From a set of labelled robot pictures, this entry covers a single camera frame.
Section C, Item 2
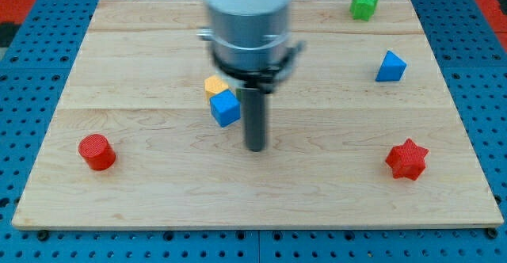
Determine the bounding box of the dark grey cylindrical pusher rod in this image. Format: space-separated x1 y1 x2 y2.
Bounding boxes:
242 88 266 152

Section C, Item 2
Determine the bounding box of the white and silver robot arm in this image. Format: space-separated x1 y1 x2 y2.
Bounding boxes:
198 0 304 152

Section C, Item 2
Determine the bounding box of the green star block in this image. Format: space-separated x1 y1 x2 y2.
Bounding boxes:
349 0 379 21

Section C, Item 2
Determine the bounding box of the red star block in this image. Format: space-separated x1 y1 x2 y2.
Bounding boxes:
385 139 429 181

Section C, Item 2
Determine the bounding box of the light wooden board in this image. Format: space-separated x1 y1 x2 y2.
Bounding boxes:
12 0 504 231

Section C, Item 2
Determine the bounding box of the blue cube block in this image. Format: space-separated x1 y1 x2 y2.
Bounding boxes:
210 90 241 128

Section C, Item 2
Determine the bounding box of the yellow pentagon block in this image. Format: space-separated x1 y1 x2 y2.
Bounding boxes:
204 75 229 101

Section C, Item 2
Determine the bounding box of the blue triangle block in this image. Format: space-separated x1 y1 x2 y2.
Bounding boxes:
375 51 407 82

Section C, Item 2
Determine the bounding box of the red cylinder block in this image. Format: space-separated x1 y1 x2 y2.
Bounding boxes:
78 134 116 171

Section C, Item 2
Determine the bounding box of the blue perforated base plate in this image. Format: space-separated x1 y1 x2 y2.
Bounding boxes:
1 0 506 262

